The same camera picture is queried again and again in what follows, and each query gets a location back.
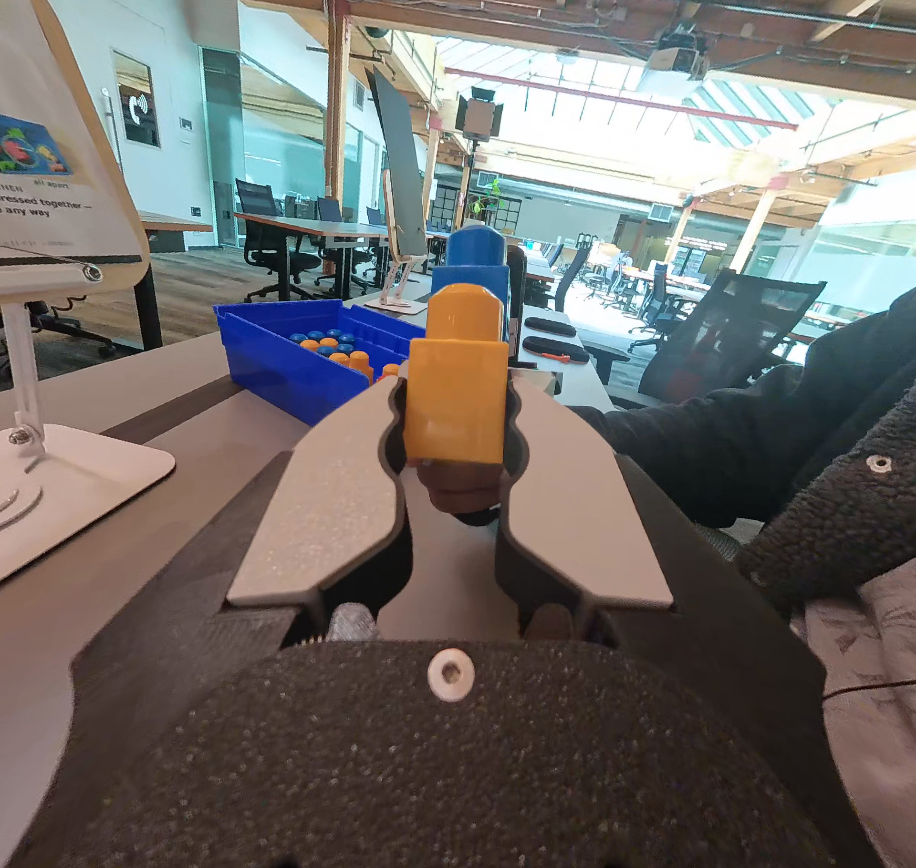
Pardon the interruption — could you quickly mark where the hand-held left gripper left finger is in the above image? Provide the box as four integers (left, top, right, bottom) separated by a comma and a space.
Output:
225, 374, 416, 640

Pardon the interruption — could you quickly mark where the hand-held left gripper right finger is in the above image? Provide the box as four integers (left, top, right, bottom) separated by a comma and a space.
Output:
495, 377, 675, 636

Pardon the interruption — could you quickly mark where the blue mega block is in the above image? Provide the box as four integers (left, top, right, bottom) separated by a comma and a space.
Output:
431, 224, 510, 305

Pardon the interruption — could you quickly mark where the orange mega block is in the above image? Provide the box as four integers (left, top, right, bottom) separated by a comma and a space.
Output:
403, 283, 510, 467

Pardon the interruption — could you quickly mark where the cluster of mega blocks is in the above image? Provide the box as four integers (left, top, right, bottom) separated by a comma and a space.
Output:
290, 328, 402, 384

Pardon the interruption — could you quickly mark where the blue plastic bin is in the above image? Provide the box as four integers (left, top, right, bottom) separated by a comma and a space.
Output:
213, 299, 428, 427

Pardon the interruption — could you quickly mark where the person's right hand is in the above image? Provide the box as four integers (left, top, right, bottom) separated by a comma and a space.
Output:
417, 462, 503, 520

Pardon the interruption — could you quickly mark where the green potted plant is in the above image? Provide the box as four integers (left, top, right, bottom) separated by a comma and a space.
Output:
467, 177, 507, 223

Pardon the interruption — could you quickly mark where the studio light panel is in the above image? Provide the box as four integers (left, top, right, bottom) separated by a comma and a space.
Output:
455, 86, 505, 168

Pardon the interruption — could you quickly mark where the black mesh office chair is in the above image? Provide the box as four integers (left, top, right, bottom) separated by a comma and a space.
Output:
637, 269, 828, 405

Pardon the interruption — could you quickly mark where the wooden column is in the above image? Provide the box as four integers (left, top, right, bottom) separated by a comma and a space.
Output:
325, 15, 353, 204

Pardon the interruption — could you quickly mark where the black fleece jacket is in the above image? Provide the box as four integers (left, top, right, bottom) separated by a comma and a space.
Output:
736, 382, 916, 620

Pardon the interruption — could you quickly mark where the white ceiling projector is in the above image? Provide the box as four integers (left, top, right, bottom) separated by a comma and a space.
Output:
635, 20, 711, 98

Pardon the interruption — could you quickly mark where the instruction sheet on white stand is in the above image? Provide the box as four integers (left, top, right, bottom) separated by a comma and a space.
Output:
0, 0, 151, 289

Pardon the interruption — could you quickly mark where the phone icon wall sign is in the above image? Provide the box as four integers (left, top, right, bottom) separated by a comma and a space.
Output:
112, 50, 160, 148

